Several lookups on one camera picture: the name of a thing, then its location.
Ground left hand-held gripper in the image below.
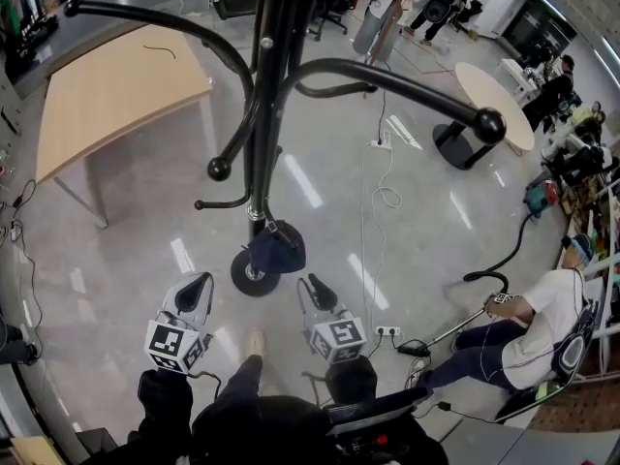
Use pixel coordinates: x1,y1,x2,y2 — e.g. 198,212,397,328
146,272,215,375

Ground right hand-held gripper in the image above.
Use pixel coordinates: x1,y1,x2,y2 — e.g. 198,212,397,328
296,273,367,365

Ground dark navy bag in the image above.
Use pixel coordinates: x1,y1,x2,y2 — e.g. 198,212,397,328
245,219,308,277

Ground black metal coat rack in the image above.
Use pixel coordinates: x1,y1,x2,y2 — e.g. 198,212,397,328
62,0,509,299

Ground person's right forearm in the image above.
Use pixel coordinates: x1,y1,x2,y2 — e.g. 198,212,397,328
323,355,380,406

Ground person's left forearm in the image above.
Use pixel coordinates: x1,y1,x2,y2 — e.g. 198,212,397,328
137,368,196,454

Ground white metal shelf rack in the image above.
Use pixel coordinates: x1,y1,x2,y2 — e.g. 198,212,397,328
578,181,620,387

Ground person's beige shoe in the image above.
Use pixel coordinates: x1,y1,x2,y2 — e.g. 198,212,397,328
243,326,267,358

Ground person's dark clothed body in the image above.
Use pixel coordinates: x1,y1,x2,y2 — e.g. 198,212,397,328
188,355,450,465

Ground black chest-mounted device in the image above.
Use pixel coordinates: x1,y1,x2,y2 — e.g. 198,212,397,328
323,385,434,459

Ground black box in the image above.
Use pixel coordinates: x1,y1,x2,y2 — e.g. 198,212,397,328
75,426,120,465

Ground yellow board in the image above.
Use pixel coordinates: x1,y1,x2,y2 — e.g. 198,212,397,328
9,433,67,465

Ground light wooden rectangular table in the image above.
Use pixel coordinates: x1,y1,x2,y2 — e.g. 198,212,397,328
34,22,216,231

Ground green vacuum cleaner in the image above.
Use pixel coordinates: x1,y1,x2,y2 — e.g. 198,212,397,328
463,180,566,290

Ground round table black base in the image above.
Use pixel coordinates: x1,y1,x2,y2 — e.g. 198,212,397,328
431,61,537,171

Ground black patterned chair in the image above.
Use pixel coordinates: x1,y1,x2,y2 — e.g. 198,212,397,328
493,288,605,424

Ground white low table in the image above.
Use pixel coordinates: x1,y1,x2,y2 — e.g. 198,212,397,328
497,57,540,104

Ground dark glass door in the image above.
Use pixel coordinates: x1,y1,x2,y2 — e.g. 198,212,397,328
501,0,578,60

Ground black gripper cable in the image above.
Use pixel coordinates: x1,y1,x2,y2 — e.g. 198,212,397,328
300,369,331,409
186,369,225,399

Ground black power adapter cable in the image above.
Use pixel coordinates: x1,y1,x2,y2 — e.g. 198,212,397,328
395,337,433,358

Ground white floor cable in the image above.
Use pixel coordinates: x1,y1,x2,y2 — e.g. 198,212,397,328
359,143,404,328

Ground short black cable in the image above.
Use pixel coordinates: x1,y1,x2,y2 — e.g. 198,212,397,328
142,43,178,61

